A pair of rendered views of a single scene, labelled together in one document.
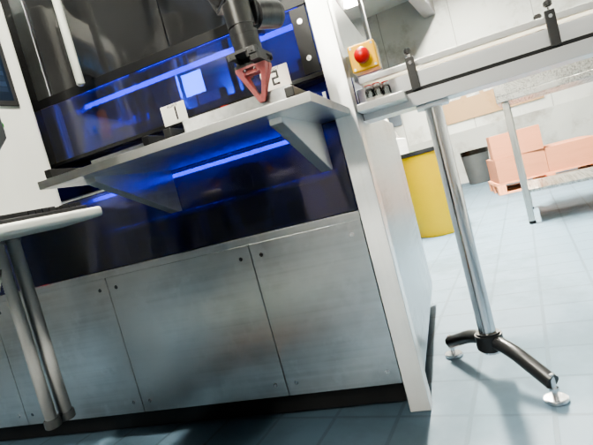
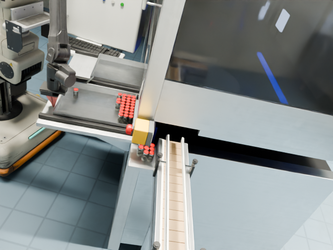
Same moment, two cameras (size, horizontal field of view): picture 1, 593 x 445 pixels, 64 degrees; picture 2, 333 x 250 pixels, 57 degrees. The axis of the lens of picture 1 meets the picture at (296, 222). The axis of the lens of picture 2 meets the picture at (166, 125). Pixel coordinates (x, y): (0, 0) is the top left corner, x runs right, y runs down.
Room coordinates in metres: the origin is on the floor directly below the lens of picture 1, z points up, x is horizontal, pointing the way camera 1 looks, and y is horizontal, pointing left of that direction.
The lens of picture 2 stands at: (0.92, -1.14, 1.76)
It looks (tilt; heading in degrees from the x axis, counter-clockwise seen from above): 37 degrees down; 61
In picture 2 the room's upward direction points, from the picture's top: 17 degrees clockwise
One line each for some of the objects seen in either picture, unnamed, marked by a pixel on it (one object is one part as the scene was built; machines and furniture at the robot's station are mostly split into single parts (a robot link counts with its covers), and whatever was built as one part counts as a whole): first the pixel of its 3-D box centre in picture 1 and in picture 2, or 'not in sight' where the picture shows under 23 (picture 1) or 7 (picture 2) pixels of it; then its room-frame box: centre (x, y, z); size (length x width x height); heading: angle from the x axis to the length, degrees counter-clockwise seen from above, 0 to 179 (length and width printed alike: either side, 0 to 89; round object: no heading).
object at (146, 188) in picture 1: (139, 197); not in sight; (1.33, 0.40, 0.80); 0.34 x 0.03 x 0.13; 161
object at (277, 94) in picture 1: (263, 116); (98, 104); (1.18, 0.01, 0.90); 0.34 x 0.26 x 0.04; 162
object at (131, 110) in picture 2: not in sight; (131, 109); (1.33, -0.04, 0.91); 0.18 x 0.02 x 0.05; 72
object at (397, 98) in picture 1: (383, 103); (146, 158); (1.33, -0.32, 0.87); 0.14 x 0.13 x 0.02; 161
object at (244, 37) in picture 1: (247, 45); (54, 83); (0.99, 0.00, 1.01); 0.10 x 0.07 x 0.07; 162
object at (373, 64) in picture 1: (364, 58); (142, 131); (1.30, -0.29, 1.00); 0.08 x 0.07 x 0.07; 161
